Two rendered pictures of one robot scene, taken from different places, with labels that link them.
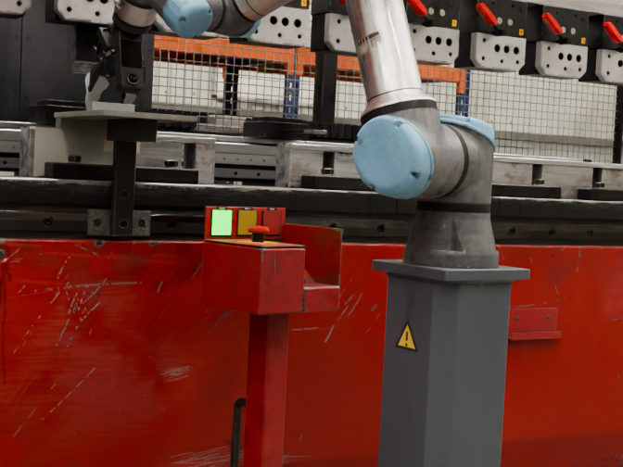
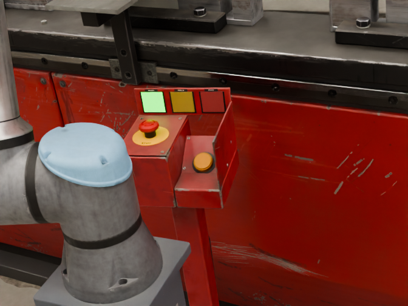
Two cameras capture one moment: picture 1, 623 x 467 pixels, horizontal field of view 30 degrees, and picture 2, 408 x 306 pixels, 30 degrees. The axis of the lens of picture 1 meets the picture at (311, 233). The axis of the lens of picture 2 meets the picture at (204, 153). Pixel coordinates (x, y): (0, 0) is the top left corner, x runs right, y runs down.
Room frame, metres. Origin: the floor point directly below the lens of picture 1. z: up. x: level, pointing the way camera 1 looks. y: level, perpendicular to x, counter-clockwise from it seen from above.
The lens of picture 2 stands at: (1.57, -1.11, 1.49)
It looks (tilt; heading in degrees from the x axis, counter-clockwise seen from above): 31 degrees down; 63
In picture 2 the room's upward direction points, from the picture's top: 9 degrees counter-clockwise
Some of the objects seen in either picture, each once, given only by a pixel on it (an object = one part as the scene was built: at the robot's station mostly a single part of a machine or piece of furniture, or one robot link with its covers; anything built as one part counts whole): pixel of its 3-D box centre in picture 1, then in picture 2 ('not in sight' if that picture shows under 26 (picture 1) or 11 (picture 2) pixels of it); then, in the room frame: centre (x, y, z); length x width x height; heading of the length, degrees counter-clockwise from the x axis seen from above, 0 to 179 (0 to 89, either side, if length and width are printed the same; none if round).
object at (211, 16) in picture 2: (123, 173); (162, 18); (2.26, 0.37, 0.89); 0.30 x 0.05 x 0.03; 121
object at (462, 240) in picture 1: (451, 233); (107, 243); (1.84, -0.22, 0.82); 0.15 x 0.15 x 0.10
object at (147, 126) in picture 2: (258, 235); (149, 130); (2.07, 0.09, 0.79); 0.04 x 0.04 x 0.04
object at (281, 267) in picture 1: (272, 258); (177, 147); (2.11, 0.07, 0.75); 0.20 x 0.16 x 0.18; 135
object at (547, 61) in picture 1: (553, 43); not in sight; (2.89, -0.57, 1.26); 0.15 x 0.09 x 0.17; 121
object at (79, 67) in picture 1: (98, 50); not in sight; (2.29, 0.43, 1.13); 0.10 x 0.02 x 0.10; 121
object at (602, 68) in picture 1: (612, 51); not in sight; (3.00, -0.75, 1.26); 0.15 x 0.09 x 0.17; 121
